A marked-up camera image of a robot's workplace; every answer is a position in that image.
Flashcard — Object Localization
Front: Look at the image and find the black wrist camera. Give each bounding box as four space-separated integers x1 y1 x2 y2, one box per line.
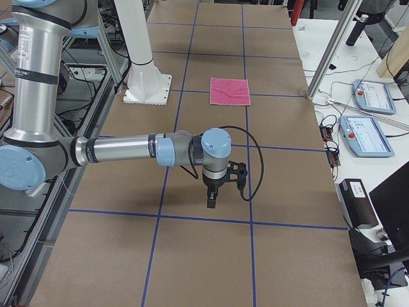
226 161 248 196

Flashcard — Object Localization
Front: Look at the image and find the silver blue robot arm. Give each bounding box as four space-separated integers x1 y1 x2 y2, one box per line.
1 1 233 208

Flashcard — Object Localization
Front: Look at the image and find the upper teach pendant tablet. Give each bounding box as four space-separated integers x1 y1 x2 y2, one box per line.
353 79 396 115

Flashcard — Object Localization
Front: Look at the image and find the aluminium frame post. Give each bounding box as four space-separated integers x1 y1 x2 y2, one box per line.
305 0 362 100

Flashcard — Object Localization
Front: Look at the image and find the pink and grey towel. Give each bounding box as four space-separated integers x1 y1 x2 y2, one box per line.
210 77 251 106

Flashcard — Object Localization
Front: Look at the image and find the small electronics board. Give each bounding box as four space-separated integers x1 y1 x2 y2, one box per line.
319 125 333 141

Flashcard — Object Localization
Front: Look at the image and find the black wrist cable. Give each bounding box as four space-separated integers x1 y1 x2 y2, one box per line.
220 125 265 202

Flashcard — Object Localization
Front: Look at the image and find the lower teach pendant tablet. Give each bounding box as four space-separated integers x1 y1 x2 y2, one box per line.
339 116 395 158

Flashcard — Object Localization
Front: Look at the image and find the black box white label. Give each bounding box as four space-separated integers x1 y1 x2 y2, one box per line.
339 178 379 229

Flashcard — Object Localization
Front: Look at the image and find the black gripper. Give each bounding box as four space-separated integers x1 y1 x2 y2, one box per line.
203 177 226 209

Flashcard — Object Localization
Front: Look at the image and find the teach pendant tablet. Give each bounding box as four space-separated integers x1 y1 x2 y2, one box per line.
353 79 396 115
339 116 395 158

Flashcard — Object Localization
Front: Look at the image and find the black monitor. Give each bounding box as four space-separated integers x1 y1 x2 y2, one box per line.
369 163 408 249

